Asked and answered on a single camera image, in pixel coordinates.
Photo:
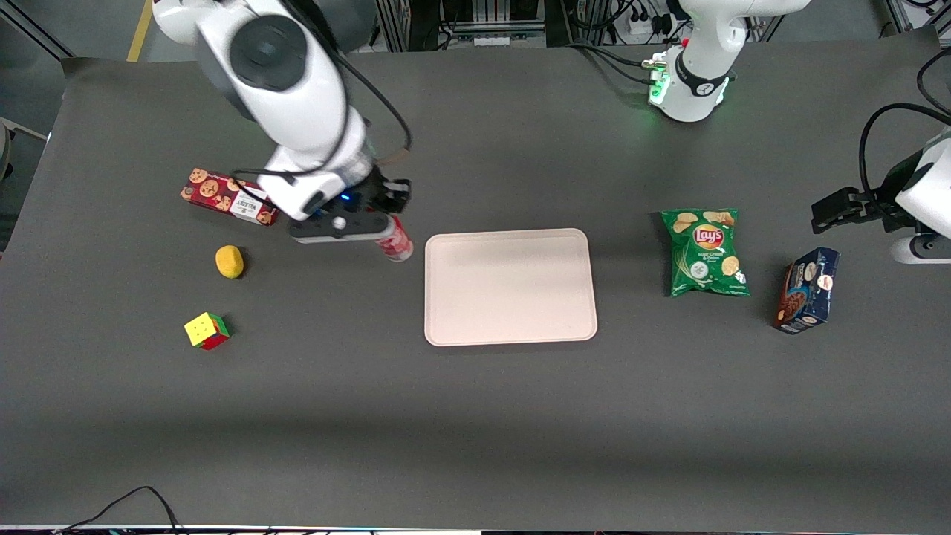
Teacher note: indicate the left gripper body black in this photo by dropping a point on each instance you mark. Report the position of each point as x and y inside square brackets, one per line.
[879, 209]

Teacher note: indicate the green Lay's chips bag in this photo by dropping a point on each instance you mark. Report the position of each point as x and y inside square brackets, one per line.
[706, 256]

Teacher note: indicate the blue chocolate cookie box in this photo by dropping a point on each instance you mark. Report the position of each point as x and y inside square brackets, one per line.
[810, 293]

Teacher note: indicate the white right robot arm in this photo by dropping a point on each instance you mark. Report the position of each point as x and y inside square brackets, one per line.
[297, 111]

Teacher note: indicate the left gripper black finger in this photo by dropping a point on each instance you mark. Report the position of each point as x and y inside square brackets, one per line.
[836, 206]
[903, 221]

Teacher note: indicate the yellow lemon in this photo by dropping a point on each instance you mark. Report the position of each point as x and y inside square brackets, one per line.
[229, 261]

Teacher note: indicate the red cookie box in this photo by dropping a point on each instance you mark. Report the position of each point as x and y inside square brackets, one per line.
[215, 192]

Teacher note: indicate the aluminium equipment rack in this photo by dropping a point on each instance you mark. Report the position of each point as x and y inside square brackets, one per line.
[461, 22]

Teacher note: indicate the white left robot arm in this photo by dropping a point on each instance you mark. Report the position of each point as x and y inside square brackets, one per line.
[698, 74]

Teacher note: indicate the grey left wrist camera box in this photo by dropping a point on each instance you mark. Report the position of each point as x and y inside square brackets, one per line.
[925, 249]

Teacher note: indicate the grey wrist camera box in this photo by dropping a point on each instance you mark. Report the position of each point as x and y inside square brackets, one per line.
[925, 249]
[334, 227]

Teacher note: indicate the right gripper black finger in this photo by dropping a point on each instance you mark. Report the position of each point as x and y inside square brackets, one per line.
[397, 197]

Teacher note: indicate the white power strip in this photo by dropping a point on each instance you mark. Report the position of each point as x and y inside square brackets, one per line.
[643, 22]

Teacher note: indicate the yellow floor tape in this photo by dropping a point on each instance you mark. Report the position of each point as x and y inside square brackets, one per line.
[139, 30]

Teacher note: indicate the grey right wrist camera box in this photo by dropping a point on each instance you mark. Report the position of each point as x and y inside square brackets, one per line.
[334, 227]

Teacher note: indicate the white rectangular tray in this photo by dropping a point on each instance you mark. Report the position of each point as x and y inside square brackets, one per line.
[509, 286]

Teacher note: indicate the red soda can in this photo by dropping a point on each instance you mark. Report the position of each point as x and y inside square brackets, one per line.
[400, 245]

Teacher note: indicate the Rubik's cube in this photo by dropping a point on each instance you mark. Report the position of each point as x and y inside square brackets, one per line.
[204, 331]

